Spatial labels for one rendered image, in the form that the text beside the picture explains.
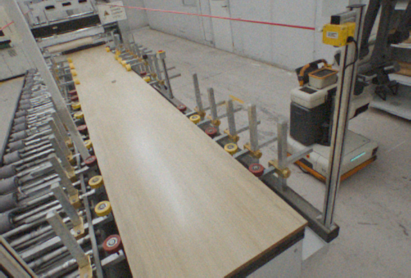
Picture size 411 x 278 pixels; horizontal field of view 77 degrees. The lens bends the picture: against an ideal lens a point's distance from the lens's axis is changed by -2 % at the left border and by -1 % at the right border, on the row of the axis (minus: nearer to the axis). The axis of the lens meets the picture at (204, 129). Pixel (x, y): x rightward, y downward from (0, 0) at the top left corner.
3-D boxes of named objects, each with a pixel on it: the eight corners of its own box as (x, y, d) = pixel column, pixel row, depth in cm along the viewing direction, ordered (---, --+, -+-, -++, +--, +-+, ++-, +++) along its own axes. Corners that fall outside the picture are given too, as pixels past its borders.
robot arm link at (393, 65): (378, 56, 166) (369, 60, 163) (397, 50, 155) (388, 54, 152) (384, 74, 167) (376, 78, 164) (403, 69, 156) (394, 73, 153)
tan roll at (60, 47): (118, 35, 532) (116, 29, 526) (119, 36, 523) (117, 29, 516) (43, 54, 485) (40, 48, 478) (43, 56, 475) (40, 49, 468)
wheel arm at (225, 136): (257, 122, 203) (257, 118, 201) (261, 124, 200) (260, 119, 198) (209, 144, 188) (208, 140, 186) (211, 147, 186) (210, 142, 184)
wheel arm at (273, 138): (280, 136, 183) (280, 131, 181) (284, 138, 180) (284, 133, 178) (228, 161, 169) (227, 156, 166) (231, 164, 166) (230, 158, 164)
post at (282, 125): (282, 187, 158) (282, 118, 133) (286, 190, 155) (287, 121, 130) (277, 189, 156) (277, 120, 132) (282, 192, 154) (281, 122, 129)
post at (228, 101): (236, 153, 199) (228, 95, 174) (238, 155, 196) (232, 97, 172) (232, 155, 198) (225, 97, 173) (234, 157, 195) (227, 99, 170)
